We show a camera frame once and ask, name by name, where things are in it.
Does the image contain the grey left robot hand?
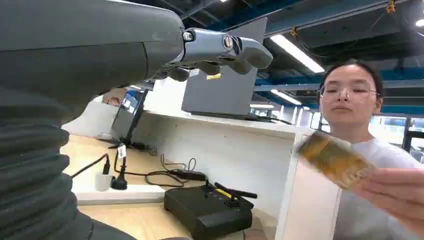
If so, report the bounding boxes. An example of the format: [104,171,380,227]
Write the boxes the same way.
[0,0,275,126]

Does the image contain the yellow printed card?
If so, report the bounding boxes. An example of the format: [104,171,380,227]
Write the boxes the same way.
[295,130,377,191]

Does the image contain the black monitor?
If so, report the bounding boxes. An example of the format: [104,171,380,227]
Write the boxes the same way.
[110,89,150,147]

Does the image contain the white plug charger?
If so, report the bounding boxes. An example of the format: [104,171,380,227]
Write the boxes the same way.
[95,172,113,193]

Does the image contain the black power plug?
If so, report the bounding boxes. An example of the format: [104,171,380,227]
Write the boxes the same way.
[110,157,129,191]

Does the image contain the grey laptop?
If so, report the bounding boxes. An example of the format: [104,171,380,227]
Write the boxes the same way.
[181,16,293,125]

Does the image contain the white power strip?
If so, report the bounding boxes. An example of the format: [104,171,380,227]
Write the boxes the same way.
[71,183,167,207]

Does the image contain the black power adapter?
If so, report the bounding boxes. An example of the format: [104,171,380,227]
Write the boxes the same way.
[170,168,208,182]

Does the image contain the white desk riser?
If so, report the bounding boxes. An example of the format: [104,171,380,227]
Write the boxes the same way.
[130,110,343,240]

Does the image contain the ceiling strip light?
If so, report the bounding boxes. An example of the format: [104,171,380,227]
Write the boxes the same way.
[269,34,326,74]
[270,89,303,106]

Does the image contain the black remote controller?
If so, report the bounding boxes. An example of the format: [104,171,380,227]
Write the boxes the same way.
[163,181,259,240]

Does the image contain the person in pale shirt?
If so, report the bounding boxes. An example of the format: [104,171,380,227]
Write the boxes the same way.
[316,59,424,240]

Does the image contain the person's hand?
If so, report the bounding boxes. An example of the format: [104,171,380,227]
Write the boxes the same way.
[351,167,424,238]

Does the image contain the black charger cable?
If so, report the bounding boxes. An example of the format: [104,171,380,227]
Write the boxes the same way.
[70,153,111,179]

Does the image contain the black adapter cable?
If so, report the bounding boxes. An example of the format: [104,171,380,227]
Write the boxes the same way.
[113,152,198,189]

